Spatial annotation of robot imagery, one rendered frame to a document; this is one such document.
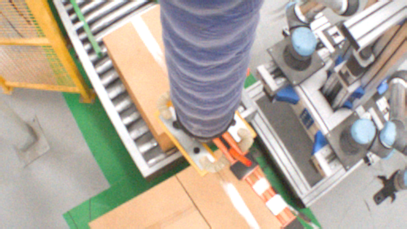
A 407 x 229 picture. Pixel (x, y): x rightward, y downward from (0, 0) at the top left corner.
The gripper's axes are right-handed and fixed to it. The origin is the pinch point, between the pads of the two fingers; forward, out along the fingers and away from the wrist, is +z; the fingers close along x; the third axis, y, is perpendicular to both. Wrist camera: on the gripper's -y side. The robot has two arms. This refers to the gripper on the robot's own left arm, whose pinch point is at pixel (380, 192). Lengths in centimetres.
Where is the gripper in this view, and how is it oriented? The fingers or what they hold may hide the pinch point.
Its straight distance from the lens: 190.8
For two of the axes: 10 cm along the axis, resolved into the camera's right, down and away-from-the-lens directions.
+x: -5.5, -8.1, 2.1
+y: 8.4, -5.2, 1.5
